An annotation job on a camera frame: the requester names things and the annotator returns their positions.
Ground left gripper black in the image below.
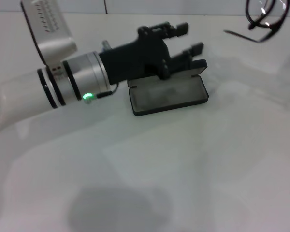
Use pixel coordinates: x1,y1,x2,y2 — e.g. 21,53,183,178
98,21,205,86

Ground black glasses case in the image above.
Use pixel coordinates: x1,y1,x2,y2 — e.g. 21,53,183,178
127,59,210,116

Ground black glasses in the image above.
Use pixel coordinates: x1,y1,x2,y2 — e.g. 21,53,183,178
223,0,290,44

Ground left arm connector cable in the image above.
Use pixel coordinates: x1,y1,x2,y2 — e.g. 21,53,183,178
83,83,119,106

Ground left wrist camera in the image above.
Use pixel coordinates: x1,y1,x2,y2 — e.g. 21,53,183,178
20,0,78,67

